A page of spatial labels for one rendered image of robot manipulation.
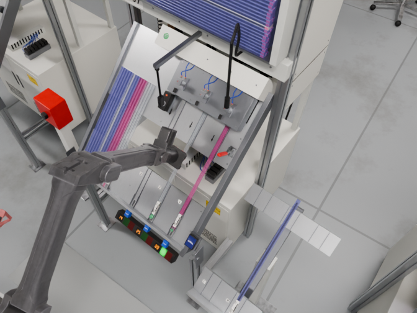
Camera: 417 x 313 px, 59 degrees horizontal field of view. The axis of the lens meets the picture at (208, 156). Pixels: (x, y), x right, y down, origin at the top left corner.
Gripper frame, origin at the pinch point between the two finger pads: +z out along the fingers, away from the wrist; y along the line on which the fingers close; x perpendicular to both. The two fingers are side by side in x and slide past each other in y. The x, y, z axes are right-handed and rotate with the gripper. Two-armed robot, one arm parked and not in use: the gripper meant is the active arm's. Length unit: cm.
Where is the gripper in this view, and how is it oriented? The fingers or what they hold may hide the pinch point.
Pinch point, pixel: (182, 157)
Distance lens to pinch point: 148.2
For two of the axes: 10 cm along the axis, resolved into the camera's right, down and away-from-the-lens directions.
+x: -4.9, 8.6, 1.4
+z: 3.9, 0.7, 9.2
